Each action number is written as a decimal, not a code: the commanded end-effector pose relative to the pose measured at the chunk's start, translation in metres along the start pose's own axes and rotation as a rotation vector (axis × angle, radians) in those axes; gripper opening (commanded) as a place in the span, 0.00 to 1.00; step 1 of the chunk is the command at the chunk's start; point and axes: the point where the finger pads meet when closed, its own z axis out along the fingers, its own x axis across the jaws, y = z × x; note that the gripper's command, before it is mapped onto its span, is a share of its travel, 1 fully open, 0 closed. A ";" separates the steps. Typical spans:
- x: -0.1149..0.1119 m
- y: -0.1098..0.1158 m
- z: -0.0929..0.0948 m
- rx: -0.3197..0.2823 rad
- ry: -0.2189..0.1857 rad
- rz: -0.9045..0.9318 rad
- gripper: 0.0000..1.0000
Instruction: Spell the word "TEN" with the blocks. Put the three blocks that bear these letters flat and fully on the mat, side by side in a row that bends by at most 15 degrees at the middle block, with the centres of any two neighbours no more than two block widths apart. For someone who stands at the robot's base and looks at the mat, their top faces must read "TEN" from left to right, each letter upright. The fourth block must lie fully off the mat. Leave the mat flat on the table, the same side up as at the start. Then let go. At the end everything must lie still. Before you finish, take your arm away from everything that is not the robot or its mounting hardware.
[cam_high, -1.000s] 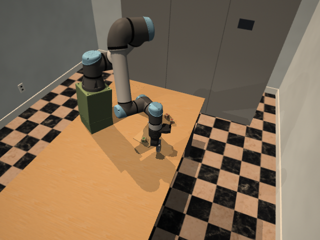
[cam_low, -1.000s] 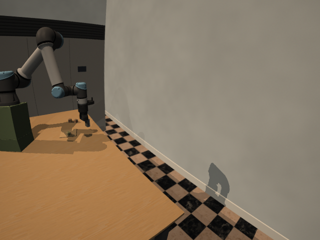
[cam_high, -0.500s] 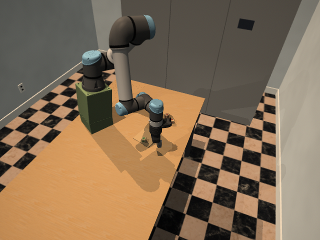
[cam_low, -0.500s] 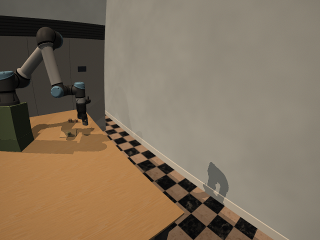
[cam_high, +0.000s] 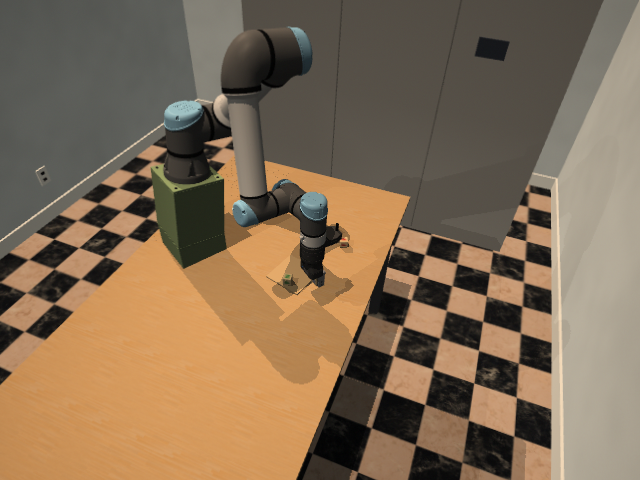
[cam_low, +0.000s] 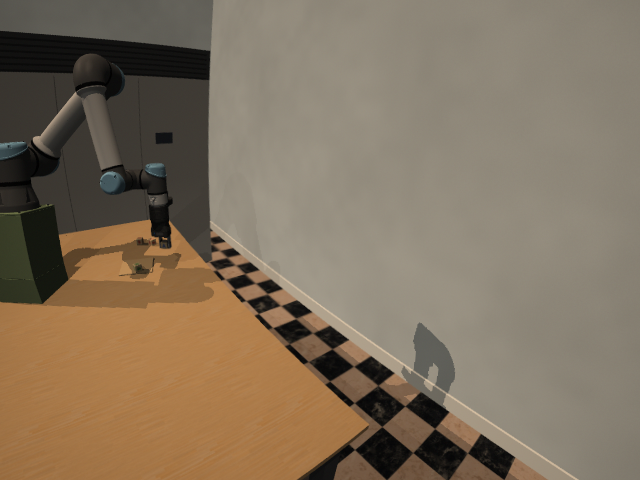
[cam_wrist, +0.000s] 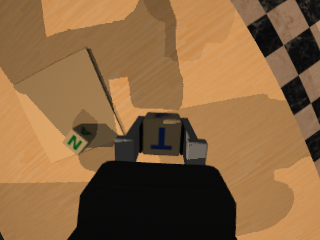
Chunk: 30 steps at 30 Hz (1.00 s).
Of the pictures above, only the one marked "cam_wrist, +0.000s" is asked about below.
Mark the wooden letter block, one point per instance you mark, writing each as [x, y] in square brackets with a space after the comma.
[78, 139]
[161, 134]

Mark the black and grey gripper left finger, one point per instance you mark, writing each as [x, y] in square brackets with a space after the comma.
[128, 147]

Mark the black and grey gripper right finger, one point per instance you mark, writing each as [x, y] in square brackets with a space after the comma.
[194, 150]

